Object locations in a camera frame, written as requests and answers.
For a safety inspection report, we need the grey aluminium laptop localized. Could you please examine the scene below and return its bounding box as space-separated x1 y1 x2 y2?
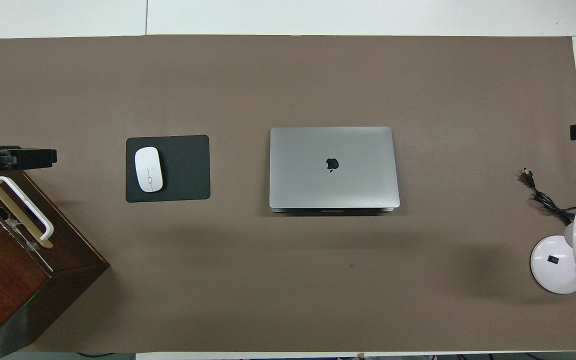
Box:
269 126 401 215

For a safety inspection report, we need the white desk lamp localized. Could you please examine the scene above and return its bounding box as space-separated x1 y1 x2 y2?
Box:
530 206 576 294

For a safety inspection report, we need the black lamp power cable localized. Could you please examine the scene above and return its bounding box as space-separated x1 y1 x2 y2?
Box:
522 169 576 224

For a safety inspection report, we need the dark brown wooden box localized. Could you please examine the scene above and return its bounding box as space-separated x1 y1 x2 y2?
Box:
0 170 110 360

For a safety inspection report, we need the white computer mouse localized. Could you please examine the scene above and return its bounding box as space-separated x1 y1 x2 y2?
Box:
134 146 164 193

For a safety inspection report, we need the brass handle plate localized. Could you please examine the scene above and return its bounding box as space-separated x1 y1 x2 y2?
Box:
0 176 54 249

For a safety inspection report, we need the black mouse pad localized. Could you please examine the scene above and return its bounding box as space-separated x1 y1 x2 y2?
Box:
125 134 211 203

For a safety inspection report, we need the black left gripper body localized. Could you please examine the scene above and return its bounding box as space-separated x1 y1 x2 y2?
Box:
0 146 23 172

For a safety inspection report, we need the brown table mat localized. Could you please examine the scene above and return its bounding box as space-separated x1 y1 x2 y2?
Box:
0 35 576 354

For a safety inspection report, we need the white box handle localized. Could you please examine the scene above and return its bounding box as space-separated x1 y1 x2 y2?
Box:
0 177 55 242

